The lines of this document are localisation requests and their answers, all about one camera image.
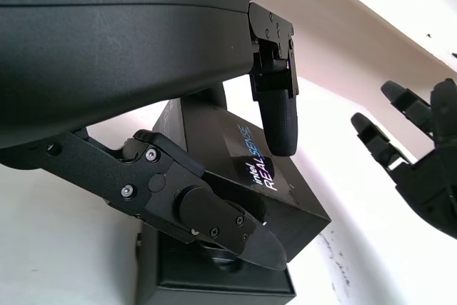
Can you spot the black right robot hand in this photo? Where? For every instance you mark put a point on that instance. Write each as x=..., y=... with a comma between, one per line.
x=421, y=162

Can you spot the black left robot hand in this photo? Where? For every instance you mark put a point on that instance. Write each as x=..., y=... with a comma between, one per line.
x=125, y=51

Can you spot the black RealSense box lid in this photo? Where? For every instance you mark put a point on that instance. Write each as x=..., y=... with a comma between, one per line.
x=242, y=176

